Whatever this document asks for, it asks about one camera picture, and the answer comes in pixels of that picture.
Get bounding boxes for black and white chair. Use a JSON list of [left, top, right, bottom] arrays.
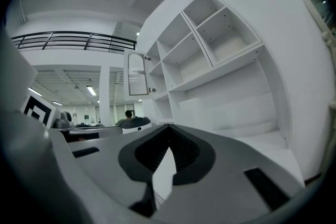
[[118, 116, 153, 135]]

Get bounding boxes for white open shelf cabinet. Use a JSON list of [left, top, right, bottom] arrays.
[[136, 0, 326, 186]]

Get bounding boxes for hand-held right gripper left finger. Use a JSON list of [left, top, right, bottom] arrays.
[[49, 124, 177, 219]]

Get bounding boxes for white glass cabinet door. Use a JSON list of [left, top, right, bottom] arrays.
[[123, 49, 151, 98]]

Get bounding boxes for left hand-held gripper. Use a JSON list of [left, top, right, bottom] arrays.
[[20, 88, 123, 143]]

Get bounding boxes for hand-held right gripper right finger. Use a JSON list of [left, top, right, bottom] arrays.
[[156, 124, 307, 224]]

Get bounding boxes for black metal railing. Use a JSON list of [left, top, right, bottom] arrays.
[[10, 30, 138, 52]]

